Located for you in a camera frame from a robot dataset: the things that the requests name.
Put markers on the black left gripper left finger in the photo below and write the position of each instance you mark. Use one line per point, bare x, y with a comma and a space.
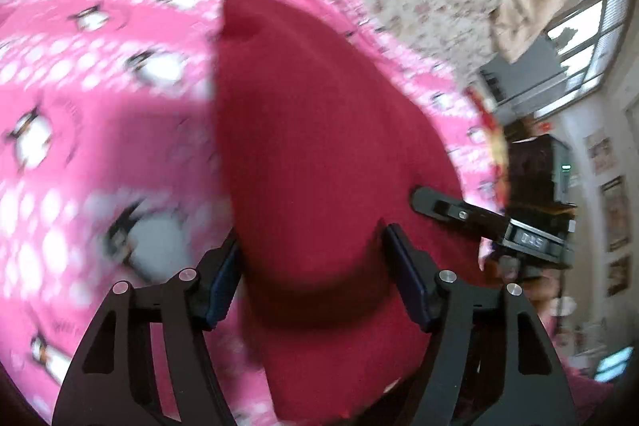
143, 359

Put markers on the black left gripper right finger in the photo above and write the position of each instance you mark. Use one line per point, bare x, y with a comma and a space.
489, 360

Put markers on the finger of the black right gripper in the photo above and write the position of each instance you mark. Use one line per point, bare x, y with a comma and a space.
458, 213

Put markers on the dark red small garment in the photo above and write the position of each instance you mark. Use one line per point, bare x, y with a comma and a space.
319, 151

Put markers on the person's right hand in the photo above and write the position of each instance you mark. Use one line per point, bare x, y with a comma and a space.
543, 293

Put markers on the window with grille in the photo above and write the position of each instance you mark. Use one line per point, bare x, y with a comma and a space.
586, 41

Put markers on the pink penguin print blanket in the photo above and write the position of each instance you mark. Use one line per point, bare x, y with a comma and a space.
109, 167

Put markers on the wall pictures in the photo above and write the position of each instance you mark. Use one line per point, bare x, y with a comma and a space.
615, 208

